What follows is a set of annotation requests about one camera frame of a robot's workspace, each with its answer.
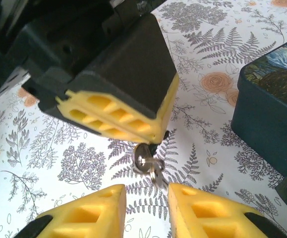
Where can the plain silver key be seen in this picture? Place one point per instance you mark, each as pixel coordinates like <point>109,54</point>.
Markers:
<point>161,182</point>

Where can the starry night print box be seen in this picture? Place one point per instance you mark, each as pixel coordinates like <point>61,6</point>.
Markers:
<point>269,104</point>

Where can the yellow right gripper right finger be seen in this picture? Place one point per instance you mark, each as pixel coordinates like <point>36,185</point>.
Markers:
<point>207,213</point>

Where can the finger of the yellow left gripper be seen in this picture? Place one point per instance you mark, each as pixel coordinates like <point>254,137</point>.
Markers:
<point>101,124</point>
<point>133,74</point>

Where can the silver key with black head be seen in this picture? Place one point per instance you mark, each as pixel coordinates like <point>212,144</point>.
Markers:
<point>159,141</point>

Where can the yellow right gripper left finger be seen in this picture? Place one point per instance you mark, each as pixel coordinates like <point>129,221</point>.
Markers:
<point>83,218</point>

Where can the floral fern tablecloth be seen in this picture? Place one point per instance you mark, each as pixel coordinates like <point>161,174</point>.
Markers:
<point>83,161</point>

